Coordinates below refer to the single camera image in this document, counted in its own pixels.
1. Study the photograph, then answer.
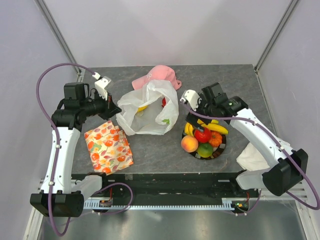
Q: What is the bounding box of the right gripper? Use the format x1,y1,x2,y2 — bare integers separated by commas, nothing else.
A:
184,92,216,133

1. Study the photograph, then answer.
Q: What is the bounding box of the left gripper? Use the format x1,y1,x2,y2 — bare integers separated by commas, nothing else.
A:
80,89,121,121

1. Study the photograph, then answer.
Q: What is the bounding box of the fake banana bunch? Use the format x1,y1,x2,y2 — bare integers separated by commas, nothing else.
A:
184,119,229,137

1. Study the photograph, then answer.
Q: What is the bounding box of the fake red apple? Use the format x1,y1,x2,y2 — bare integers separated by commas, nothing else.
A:
194,127,212,143

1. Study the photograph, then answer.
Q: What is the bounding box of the fake orange mini pumpkin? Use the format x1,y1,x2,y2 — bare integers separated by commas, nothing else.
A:
208,131,222,148

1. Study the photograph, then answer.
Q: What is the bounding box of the fake peach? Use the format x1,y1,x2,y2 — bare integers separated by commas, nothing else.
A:
180,135,199,153

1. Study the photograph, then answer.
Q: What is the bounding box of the fake yellow lemon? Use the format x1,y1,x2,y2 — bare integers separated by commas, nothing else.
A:
197,142,214,158

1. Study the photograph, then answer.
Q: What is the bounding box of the white plastic bag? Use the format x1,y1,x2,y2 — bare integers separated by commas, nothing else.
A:
116,80,179,136

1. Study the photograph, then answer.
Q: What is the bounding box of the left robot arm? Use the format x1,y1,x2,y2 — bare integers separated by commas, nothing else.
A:
30,78,121,217

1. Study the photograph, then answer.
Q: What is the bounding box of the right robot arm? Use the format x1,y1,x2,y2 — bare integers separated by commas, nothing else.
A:
180,82,308,197

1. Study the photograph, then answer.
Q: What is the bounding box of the fake red pomegranate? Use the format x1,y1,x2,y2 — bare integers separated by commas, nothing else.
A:
161,97,167,108

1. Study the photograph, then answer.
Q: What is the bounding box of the dark striped ceramic plate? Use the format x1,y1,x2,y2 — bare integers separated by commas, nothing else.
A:
189,134,227,160

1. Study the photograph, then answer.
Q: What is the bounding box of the floral orange cloth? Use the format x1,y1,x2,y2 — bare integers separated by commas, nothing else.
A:
84,120,134,175

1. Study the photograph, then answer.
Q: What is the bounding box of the white folded towel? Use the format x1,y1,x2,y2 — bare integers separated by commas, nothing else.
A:
236,142,270,171

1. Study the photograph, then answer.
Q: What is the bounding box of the pink baseball cap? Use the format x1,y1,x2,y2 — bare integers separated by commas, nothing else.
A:
131,65,182,90

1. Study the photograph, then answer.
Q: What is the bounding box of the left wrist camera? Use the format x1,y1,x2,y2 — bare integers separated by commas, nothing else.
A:
92,72,112,100

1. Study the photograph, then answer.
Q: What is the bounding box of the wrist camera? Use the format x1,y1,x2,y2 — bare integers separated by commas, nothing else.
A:
92,72,112,100
180,89,202,112

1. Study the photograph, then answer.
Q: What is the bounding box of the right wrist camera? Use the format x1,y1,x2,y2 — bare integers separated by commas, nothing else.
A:
180,89,202,112

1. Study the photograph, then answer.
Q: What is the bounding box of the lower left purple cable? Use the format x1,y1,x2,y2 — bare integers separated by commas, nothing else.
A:
92,183,135,216

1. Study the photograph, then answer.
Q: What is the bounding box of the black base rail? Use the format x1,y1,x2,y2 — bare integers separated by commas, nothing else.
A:
97,172,259,200

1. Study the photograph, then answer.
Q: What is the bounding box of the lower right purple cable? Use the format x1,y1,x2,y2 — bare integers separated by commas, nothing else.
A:
232,189,263,217

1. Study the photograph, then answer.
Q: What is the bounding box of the left aluminium frame post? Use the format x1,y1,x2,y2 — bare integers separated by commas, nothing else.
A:
33,0,83,76

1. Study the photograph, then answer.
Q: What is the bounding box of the aluminium frame post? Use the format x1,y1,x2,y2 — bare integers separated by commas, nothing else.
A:
33,0,83,76
254,0,300,73

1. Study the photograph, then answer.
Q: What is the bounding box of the right aluminium frame post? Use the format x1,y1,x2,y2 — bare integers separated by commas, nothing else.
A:
254,0,300,73

